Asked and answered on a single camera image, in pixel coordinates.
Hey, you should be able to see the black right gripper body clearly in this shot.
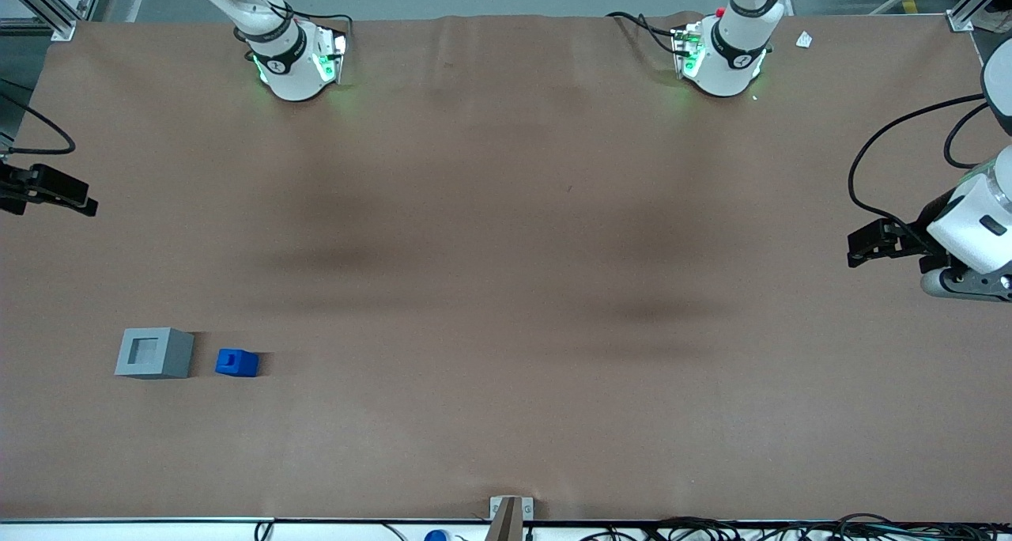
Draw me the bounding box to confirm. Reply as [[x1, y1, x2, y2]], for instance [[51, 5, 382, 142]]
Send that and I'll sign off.
[[0, 161, 37, 216]]

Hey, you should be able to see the blue plastic block part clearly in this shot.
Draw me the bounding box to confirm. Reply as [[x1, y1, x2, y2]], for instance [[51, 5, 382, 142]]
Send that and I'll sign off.
[[215, 348, 261, 379]]

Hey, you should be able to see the gray cube base with socket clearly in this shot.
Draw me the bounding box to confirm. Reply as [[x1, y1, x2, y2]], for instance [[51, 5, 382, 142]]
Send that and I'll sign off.
[[114, 327, 195, 380]]

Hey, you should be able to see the brown table cover sheet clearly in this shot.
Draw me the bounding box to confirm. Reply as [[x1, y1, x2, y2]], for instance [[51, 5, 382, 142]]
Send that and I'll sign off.
[[0, 11, 1012, 523]]

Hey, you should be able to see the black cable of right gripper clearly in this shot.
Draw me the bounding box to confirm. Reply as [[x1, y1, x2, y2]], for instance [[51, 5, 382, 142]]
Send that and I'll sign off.
[[0, 81, 77, 159]]

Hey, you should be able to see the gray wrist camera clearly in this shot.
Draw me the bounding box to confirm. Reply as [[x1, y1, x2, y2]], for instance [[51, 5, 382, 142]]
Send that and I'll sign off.
[[919, 266, 1012, 302]]

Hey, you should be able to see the long black cable of left gripper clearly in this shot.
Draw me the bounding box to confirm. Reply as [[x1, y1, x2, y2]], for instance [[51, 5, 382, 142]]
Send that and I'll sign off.
[[848, 93, 989, 229]]

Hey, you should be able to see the short black looped cable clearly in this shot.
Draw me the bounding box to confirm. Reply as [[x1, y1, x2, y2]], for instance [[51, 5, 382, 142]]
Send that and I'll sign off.
[[943, 101, 991, 171]]

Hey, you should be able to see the aluminium frame post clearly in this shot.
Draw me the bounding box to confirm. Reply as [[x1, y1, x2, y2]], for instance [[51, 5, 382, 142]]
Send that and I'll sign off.
[[946, 0, 1012, 34], [0, 0, 110, 42]]

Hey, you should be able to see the black cable at right arm base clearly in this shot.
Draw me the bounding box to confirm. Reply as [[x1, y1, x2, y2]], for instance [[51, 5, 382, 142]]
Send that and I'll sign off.
[[234, 0, 354, 45]]

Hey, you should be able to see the black cable at arm base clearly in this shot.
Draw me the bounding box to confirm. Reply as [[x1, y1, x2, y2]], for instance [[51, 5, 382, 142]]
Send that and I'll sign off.
[[606, 10, 682, 58], [234, 0, 354, 45]]

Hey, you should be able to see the bundle of black cables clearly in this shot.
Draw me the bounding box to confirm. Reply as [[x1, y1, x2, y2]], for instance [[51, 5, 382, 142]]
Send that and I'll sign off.
[[581, 513, 1012, 541]]

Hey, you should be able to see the black cable at left arm base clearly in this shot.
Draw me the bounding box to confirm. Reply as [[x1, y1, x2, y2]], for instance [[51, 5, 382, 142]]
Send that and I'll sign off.
[[606, 10, 682, 58]]

